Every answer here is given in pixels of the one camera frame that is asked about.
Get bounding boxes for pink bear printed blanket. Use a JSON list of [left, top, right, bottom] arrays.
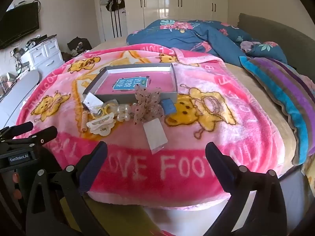
[[15, 43, 286, 210]]

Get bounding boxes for white claw hair clip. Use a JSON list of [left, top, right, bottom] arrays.
[[87, 112, 116, 136]]

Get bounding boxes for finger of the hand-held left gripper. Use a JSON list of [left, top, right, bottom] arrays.
[[5, 126, 58, 147], [0, 122, 34, 142]]

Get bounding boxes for dark hanging bags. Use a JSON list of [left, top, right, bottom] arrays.
[[105, 0, 126, 11]]

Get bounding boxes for white board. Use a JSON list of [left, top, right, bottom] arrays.
[[0, 69, 40, 128]]

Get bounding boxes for white drawer chest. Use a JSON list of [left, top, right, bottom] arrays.
[[21, 36, 63, 78]]

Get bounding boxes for white wardrobe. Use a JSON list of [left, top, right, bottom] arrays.
[[141, 0, 228, 29]]

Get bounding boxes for person's left hand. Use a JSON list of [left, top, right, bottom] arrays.
[[10, 171, 22, 200]]

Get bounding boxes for white earring card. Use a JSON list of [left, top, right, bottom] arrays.
[[83, 93, 104, 112]]

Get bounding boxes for grey shallow box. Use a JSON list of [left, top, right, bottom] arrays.
[[82, 63, 178, 104]]

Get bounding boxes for small blue box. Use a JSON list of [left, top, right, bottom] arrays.
[[161, 98, 176, 115]]

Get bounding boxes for black television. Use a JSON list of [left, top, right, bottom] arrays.
[[0, 1, 40, 50]]

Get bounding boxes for dotted clear bag with beads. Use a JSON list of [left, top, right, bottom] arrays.
[[133, 84, 165, 124]]

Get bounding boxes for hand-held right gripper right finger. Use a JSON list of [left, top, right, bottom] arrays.
[[205, 141, 288, 236]]

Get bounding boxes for grey bed headboard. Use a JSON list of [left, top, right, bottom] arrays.
[[236, 13, 315, 79]]

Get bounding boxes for pearl hair clip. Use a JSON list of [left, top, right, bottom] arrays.
[[116, 103, 134, 122]]

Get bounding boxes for dark bag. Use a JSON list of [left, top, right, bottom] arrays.
[[67, 37, 93, 54]]

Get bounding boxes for blue floral duvet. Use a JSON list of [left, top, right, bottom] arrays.
[[126, 19, 288, 65]]

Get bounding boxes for clear plastic packet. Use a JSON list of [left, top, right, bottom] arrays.
[[143, 118, 168, 155]]

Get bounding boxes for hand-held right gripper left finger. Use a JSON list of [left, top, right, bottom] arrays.
[[26, 141, 110, 236]]

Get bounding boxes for yellow ring hair ties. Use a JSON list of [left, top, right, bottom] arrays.
[[95, 100, 119, 117]]

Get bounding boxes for pink spiral hair tie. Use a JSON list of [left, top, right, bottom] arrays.
[[81, 109, 89, 133]]

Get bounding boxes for striped pillow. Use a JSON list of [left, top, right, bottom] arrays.
[[240, 56, 315, 166]]

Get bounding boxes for white door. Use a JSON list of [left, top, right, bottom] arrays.
[[97, 0, 128, 42]]

